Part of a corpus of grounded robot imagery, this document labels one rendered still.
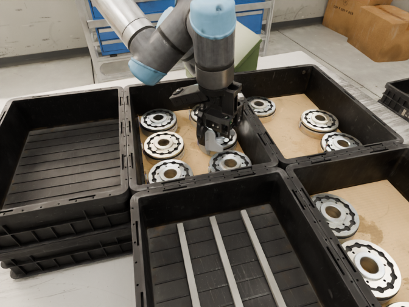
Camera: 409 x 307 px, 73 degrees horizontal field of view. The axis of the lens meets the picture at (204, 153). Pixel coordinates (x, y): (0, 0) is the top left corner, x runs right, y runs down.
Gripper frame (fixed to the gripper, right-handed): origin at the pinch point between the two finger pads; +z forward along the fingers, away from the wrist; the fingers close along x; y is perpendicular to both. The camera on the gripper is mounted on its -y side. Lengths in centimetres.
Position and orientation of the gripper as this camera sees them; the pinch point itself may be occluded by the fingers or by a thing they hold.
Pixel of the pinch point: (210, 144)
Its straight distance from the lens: 71.5
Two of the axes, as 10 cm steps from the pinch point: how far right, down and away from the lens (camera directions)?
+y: 8.6, 3.6, -3.7
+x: 5.1, -6.7, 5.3
